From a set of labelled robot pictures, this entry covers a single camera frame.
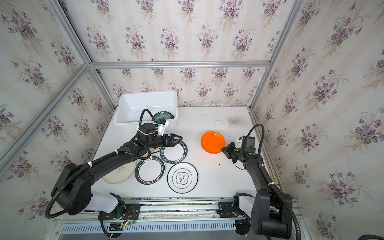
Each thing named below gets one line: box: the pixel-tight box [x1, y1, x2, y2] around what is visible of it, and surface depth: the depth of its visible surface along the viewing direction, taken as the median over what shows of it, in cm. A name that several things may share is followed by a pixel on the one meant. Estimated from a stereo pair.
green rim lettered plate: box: [160, 141, 188, 164], surface depth 95 cm
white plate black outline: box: [167, 162, 199, 194], surface depth 86 cm
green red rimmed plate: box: [134, 155, 166, 186], surface depth 88 cm
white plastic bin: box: [113, 90, 179, 130], surface depth 116 cm
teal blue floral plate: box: [153, 111, 175, 121], surface depth 113 cm
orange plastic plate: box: [200, 131, 226, 155], surface depth 90 cm
